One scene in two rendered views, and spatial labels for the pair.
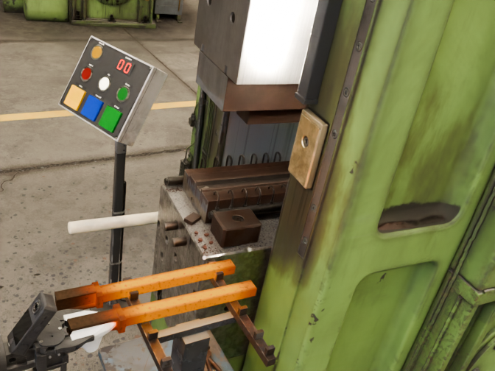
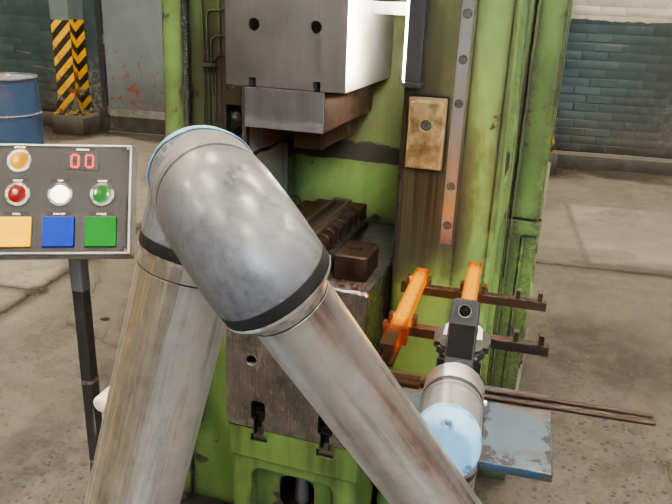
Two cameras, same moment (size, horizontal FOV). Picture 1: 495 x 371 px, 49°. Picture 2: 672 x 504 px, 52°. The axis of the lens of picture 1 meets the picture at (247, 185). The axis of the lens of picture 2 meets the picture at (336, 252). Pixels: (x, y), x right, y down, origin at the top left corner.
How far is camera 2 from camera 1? 116 cm
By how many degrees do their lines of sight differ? 39
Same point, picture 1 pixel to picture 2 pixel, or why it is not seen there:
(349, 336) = not seen: hidden behind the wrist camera
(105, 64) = (45, 170)
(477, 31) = not seen: outside the picture
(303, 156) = (427, 141)
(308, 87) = (420, 70)
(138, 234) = (35, 446)
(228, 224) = (360, 254)
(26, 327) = (468, 336)
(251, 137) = not seen: hidden behind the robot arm
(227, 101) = (325, 121)
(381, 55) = (497, 12)
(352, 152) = (487, 109)
